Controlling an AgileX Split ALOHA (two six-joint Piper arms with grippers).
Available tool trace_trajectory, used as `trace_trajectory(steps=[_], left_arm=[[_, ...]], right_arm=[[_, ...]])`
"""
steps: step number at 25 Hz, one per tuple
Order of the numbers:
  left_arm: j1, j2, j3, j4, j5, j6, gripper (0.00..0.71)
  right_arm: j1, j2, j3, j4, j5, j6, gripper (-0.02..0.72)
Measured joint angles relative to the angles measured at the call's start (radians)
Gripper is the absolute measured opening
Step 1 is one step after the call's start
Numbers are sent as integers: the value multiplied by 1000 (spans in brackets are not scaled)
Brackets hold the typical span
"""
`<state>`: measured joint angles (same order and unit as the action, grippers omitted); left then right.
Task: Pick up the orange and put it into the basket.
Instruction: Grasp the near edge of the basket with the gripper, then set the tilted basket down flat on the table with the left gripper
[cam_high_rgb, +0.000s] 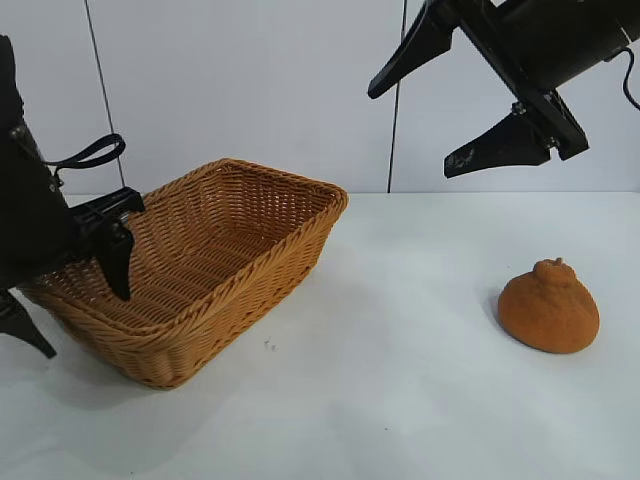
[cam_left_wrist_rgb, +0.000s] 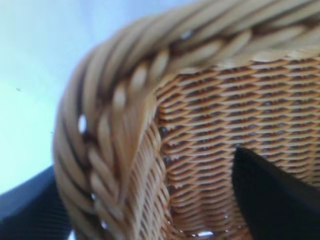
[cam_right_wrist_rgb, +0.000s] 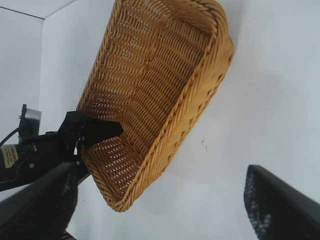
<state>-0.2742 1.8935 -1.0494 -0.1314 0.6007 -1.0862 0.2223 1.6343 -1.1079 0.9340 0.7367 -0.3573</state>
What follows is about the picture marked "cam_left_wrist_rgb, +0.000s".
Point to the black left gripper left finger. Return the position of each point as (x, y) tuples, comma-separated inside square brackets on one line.
[(30, 215)]

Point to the woven wicker basket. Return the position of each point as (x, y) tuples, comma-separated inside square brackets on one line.
[(225, 100)]

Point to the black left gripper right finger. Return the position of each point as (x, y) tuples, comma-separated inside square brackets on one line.
[(275, 205)]

